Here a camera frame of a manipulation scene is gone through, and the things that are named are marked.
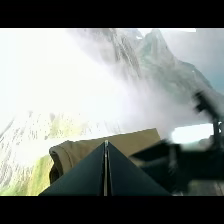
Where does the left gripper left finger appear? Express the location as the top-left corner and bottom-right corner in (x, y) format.
(38, 141), (106, 197)

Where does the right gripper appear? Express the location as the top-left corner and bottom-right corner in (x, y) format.
(129, 139), (224, 193)

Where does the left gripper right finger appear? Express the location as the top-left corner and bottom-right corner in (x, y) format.
(107, 141), (172, 197)

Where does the brown garment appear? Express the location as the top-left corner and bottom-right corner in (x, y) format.
(48, 127), (162, 185)

